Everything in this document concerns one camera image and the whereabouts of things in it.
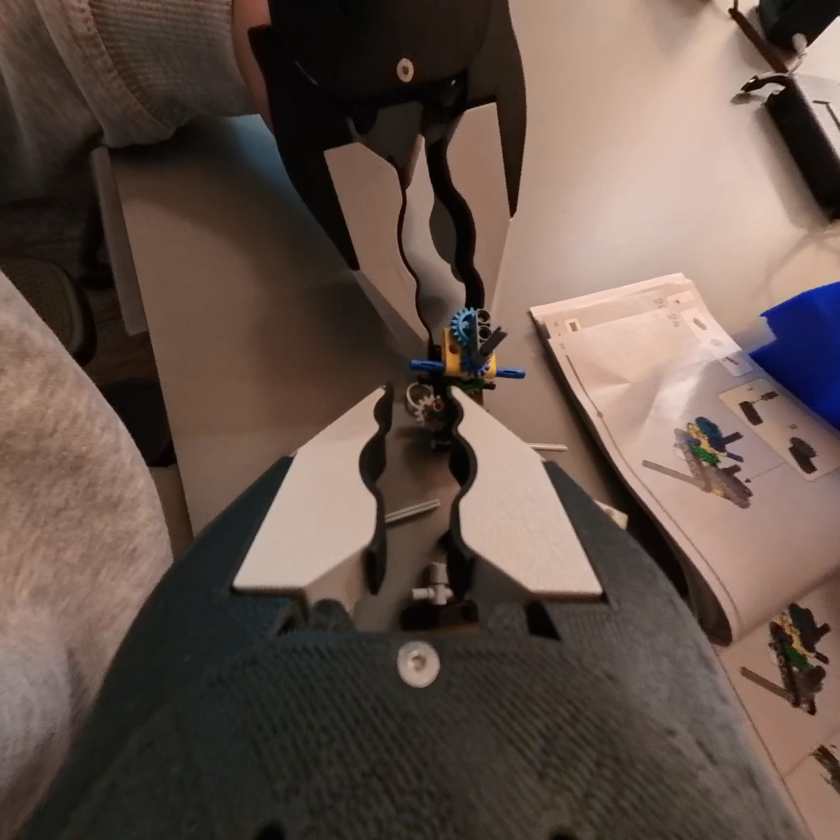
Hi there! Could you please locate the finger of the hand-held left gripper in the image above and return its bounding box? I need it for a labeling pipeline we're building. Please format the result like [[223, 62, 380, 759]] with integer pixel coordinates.
[[325, 125, 437, 349], [425, 104, 511, 316]]

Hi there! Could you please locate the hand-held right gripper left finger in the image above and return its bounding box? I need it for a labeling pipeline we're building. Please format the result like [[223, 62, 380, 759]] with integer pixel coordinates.
[[233, 386, 395, 611]]

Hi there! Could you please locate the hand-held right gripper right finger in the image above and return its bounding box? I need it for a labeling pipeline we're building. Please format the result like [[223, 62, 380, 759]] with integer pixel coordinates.
[[440, 386, 603, 621]]

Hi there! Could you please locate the colourful lego gear assembly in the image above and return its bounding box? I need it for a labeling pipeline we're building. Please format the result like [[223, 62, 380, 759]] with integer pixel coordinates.
[[400, 305, 529, 454]]

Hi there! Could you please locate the white lego connector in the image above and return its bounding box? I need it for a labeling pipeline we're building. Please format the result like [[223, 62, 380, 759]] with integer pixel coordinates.
[[412, 563, 452, 605]]

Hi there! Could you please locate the lego instruction booklet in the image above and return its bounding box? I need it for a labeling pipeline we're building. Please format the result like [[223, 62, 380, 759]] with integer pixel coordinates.
[[530, 272, 840, 808]]

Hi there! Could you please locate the person's grey clothed body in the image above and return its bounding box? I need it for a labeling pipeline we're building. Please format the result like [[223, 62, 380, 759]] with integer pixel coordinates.
[[0, 269, 173, 840]]

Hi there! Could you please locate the black metal clip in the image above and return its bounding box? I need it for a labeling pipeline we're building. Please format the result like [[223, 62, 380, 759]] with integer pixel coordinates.
[[731, 71, 800, 101]]

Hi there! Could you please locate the black box device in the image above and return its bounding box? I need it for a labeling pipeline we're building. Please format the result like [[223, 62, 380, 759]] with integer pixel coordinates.
[[766, 72, 840, 221]]

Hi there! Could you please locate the blue plastic bin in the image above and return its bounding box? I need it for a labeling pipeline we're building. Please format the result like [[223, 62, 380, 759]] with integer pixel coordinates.
[[748, 282, 840, 416]]

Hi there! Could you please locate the dark shoe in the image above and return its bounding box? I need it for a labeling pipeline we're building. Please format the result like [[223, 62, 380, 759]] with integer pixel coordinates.
[[0, 256, 99, 368]]

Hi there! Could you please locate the brown strap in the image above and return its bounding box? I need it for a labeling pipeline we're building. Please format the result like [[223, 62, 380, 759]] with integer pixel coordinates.
[[727, 2, 790, 74]]

